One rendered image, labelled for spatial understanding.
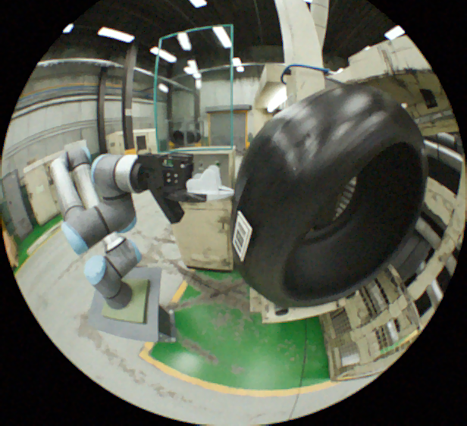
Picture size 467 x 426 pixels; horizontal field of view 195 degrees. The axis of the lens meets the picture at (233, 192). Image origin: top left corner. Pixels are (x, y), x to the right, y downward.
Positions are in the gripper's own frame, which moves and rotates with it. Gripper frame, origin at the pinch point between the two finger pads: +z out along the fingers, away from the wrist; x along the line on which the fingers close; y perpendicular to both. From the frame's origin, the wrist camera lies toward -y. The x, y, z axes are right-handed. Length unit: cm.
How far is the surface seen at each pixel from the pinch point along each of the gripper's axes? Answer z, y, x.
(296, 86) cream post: 18.6, 34.7, 25.5
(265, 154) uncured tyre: 4.5, 10.1, -8.4
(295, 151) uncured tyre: 7.2, 11.3, -10.6
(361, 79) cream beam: 43, 46, 18
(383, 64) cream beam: 43, 50, 4
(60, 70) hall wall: -793, 368, 184
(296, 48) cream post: 17, 52, 25
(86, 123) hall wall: -717, 79, 374
